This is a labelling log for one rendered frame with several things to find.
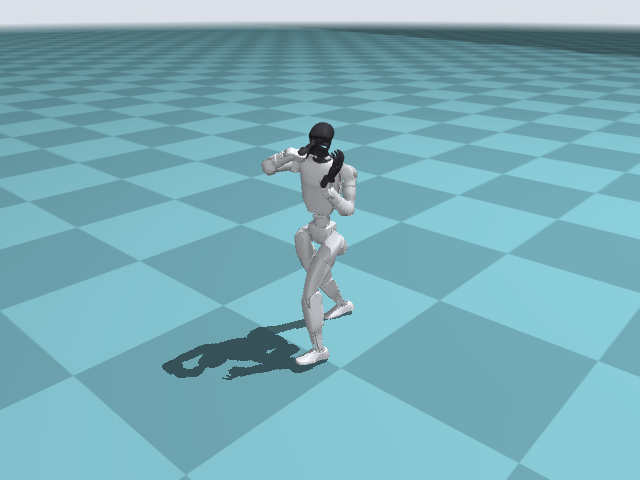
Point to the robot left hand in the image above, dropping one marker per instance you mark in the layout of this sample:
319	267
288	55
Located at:
335	168

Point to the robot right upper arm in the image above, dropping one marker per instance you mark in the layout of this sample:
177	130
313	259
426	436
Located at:
270	169

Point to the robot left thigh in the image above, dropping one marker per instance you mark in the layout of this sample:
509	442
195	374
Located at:
322	263

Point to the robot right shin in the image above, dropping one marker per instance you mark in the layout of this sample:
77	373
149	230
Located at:
331	289

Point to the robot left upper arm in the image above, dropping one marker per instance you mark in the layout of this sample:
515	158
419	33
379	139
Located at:
349	174

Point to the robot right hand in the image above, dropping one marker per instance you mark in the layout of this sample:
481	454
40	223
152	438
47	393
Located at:
311	147

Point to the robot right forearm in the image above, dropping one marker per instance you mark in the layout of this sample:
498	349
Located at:
290	154

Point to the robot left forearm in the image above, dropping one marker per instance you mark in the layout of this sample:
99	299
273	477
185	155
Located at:
338	202

